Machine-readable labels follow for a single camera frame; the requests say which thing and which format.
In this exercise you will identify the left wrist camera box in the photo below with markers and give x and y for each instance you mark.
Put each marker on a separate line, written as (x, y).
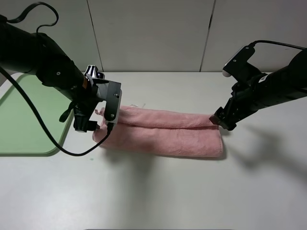
(113, 100)

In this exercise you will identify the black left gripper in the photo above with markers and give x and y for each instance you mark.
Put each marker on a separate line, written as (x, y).
(39, 55)

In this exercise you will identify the light green plastic tray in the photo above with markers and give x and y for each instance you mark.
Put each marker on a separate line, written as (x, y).
(20, 132)

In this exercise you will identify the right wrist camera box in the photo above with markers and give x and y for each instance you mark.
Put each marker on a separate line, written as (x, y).
(238, 66)

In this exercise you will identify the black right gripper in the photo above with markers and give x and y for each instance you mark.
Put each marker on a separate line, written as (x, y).
(264, 90)

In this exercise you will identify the pink terry towel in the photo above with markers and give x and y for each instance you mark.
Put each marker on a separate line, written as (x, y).
(165, 133)

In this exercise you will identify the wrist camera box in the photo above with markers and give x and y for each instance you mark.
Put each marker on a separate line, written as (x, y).
(238, 66)
(113, 100)

